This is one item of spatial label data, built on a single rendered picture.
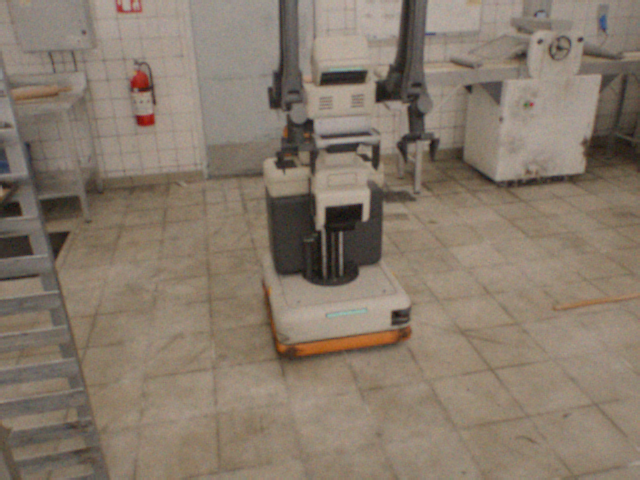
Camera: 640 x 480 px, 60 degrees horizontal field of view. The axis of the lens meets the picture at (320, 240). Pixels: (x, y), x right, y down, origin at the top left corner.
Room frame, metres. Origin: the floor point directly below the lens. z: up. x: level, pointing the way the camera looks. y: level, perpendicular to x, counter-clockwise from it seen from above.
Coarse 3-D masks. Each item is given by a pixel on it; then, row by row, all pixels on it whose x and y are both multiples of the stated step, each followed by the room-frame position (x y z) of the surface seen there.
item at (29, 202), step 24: (0, 72) 1.06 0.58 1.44; (0, 120) 1.06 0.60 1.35; (24, 144) 1.08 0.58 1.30; (24, 168) 1.06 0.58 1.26; (24, 192) 1.06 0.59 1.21; (48, 240) 1.08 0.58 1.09; (48, 288) 1.06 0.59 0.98; (72, 336) 1.08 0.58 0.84; (72, 384) 1.06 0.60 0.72; (96, 432) 1.07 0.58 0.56
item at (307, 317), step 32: (288, 288) 2.25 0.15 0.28; (320, 288) 2.24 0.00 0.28; (352, 288) 2.23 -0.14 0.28; (384, 288) 2.23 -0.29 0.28; (288, 320) 2.03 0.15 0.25; (320, 320) 2.05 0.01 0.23; (352, 320) 2.08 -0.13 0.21; (384, 320) 2.11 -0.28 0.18; (288, 352) 2.02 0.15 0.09; (320, 352) 2.05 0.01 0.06
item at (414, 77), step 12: (420, 0) 1.96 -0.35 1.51; (420, 12) 1.96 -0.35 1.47; (420, 24) 1.96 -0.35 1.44; (408, 36) 2.00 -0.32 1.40; (420, 36) 1.96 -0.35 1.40; (408, 48) 1.99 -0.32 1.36; (420, 48) 1.96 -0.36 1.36; (408, 60) 1.98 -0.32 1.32; (420, 60) 1.96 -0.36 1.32; (408, 72) 1.97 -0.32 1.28; (420, 72) 1.96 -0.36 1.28; (408, 84) 1.96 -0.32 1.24; (420, 84) 1.98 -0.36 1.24; (408, 96) 1.96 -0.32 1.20
